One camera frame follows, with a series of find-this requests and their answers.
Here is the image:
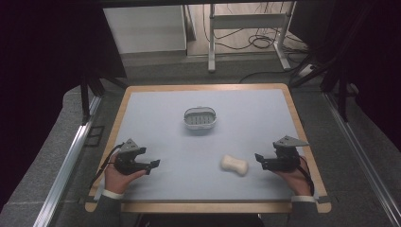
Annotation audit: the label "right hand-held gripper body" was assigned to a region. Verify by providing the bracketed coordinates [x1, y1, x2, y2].
[264, 135, 310, 173]

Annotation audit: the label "cream soap bar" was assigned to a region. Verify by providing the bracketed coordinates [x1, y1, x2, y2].
[219, 153, 250, 178]

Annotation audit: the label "white panel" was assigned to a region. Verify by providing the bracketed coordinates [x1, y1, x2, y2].
[102, 4, 188, 55]

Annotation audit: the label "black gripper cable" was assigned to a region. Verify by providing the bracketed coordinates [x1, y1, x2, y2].
[297, 155, 316, 197]
[89, 142, 126, 191]

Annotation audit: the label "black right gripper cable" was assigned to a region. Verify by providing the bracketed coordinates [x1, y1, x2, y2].
[297, 155, 316, 197]

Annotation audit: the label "grey soap dish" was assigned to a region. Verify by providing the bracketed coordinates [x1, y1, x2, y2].
[183, 106, 218, 131]

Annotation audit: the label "black stand legs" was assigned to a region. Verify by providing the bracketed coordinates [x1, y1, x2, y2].
[321, 67, 353, 123]
[79, 71, 129, 126]

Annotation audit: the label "white power strip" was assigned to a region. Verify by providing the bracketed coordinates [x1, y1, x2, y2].
[297, 63, 317, 79]

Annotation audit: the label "white metal desk frame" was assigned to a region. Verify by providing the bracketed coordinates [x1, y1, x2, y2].
[207, 0, 298, 74]

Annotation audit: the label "aluminium rail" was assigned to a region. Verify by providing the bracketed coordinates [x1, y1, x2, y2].
[323, 91, 401, 227]
[32, 94, 103, 227]

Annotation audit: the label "light blue table mat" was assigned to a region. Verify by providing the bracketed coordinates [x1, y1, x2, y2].
[94, 88, 320, 202]

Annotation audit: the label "person's right hand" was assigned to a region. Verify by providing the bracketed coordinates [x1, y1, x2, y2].
[273, 155, 314, 197]

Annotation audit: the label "black floor cables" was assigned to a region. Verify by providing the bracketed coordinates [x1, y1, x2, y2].
[201, 1, 311, 84]

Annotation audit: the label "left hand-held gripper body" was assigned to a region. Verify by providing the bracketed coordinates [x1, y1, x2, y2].
[113, 138, 149, 176]

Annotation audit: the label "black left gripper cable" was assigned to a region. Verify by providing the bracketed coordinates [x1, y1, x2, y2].
[89, 142, 126, 191]

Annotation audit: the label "black curtain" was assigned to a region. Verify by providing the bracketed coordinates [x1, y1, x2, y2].
[288, 0, 401, 152]
[0, 0, 128, 212]

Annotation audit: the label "person's left hand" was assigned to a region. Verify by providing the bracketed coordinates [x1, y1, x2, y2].
[103, 152, 148, 195]

